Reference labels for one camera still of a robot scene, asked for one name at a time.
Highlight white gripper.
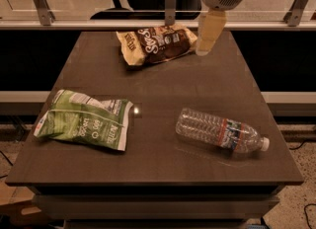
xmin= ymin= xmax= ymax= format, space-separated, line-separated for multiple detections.
xmin=196 ymin=0 xmax=243 ymax=56

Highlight brown chip bag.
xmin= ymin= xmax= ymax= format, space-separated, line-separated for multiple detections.
xmin=117 ymin=24 xmax=198 ymax=66

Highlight green chip bag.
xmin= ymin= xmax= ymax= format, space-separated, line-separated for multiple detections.
xmin=34 ymin=90 xmax=133 ymax=151

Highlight clear plastic water bottle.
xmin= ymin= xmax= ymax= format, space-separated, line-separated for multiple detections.
xmin=176 ymin=108 xmax=270 ymax=154

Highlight cardboard box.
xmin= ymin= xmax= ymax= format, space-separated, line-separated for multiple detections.
xmin=0 ymin=182 xmax=50 ymax=226

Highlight middle metal rail bracket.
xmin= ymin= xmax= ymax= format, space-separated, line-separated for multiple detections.
xmin=165 ymin=0 xmax=176 ymax=26

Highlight metal rail bracket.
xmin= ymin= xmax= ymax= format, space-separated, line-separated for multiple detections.
xmin=33 ymin=0 xmax=55 ymax=26
xmin=165 ymin=0 xmax=176 ymax=26
xmin=283 ymin=0 xmax=309 ymax=27

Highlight right metal rail bracket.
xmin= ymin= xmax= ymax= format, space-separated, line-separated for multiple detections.
xmin=283 ymin=0 xmax=309 ymax=27

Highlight left metal rail bracket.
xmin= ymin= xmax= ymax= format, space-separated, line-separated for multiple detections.
xmin=33 ymin=0 xmax=55 ymax=26

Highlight black floor cable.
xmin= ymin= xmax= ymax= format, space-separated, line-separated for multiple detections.
xmin=303 ymin=203 xmax=316 ymax=229

